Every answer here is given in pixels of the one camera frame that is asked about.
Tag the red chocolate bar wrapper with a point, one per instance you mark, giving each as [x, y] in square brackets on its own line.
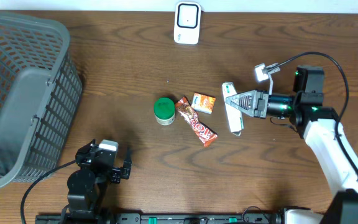
[204, 133]

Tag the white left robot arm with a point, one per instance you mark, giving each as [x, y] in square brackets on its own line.
[88, 185]

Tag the orange small box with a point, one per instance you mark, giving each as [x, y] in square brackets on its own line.
[203, 103]

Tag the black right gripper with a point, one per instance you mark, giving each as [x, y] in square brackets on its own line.
[253, 109]

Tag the grey plastic basket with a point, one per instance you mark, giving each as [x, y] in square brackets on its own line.
[40, 91]

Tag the white barcode scanner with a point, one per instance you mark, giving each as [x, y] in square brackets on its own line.
[187, 23]

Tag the green lid jar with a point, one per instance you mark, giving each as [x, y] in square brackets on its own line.
[164, 111]

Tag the white Panadol box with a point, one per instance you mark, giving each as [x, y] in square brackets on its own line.
[234, 116]

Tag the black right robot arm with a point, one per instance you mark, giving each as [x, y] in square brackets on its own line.
[321, 130]

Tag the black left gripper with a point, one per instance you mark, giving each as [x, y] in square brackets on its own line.
[117, 173]

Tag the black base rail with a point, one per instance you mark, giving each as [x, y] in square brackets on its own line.
[136, 218]

